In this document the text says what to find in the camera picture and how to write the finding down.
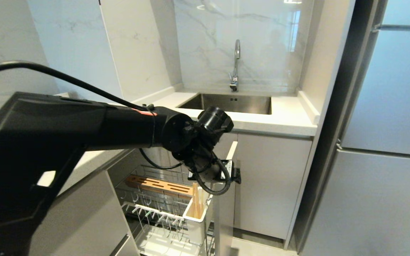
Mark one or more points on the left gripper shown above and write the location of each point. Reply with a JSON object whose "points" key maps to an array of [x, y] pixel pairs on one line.
{"points": [[210, 172]]}

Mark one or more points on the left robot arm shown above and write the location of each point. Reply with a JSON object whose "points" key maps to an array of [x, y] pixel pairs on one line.
{"points": [[59, 135]]}

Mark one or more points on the white pull-out cabinet front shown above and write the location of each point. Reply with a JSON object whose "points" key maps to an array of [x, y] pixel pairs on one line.
{"points": [[222, 220]]}

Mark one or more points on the wooden chopstick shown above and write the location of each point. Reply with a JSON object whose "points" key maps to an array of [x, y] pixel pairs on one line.
{"points": [[194, 201]]}

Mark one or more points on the wooden slotted knife holder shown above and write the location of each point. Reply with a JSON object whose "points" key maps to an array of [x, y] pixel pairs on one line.
{"points": [[158, 185]]}

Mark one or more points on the white utensil holder cup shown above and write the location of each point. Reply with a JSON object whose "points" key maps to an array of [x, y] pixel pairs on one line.
{"points": [[195, 225]]}

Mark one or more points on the white sink cabinet door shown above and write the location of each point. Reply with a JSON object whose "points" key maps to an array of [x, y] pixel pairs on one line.
{"points": [[272, 185]]}

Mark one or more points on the white plate holder bar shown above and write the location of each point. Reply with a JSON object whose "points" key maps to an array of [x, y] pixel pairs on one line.
{"points": [[155, 213]]}

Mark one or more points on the stainless steel sink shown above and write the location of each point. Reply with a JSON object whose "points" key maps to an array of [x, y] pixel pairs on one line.
{"points": [[231, 103]]}

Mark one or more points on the white drip tray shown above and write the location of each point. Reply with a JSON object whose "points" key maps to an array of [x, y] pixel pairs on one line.
{"points": [[162, 245]]}

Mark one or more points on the chrome kitchen faucet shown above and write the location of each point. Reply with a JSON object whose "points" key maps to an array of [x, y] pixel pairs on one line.
{"points": [[236, 67]]}

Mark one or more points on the grey cabinet drawer front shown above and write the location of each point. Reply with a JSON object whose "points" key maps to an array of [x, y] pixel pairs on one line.
{"points": [[84, 220], [126, 248]]}

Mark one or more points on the grey refrigerator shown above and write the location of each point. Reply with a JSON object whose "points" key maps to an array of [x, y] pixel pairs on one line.
{"points": [[333, 142]]}

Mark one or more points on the grey refrigerator door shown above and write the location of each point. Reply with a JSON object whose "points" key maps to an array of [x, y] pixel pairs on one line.
{"points": [[390, 92], [408, 12], [368, 209]]}

